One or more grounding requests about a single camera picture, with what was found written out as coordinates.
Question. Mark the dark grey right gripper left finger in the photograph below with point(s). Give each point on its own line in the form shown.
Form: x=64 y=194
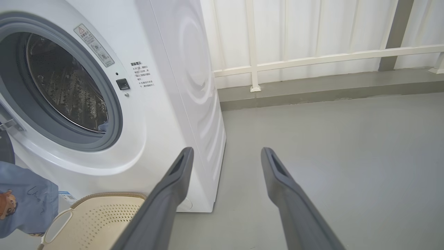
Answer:
x=159 y=215

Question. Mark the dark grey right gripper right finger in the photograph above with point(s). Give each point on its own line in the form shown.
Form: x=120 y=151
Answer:
x=301 y=222

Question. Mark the blue bear-print garment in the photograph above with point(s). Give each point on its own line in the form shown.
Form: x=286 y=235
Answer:
x=103 y=126
x=31 y=208

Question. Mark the white front-load washing machine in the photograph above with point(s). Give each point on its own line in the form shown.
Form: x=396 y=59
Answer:
x=173 y=104

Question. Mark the black door latch socket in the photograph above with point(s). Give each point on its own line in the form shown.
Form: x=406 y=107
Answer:
x=122 y=84

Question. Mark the stainless steel washing machine drum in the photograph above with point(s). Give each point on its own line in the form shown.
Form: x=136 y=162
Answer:
x=62 y=86

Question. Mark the round white filter cover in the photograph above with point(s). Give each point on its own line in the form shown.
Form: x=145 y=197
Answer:
x=185 y=205

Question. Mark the cream perforated laundry basket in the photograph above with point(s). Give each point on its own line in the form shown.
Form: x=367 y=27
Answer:
x=97 y=222

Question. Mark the blue energy label sticker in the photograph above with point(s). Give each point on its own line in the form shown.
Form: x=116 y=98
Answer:
x=66 y=198

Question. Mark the white metal railing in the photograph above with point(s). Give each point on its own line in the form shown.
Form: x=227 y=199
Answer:
x=312 y=59

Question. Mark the grey warning sticker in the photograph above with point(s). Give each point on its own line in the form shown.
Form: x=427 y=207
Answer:
x=93 y=45

